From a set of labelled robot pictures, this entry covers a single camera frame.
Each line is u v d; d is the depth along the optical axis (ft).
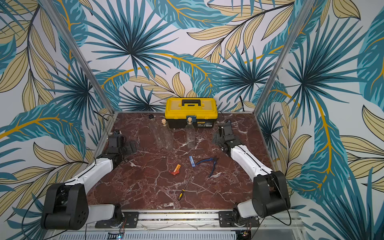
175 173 2.91
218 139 2.65
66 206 1.35
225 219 2.42
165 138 2.96
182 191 2.69
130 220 2.40
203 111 3.23
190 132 3.65
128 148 2.64
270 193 1.39
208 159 3.09
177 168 2.99
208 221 2.45
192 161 3.10
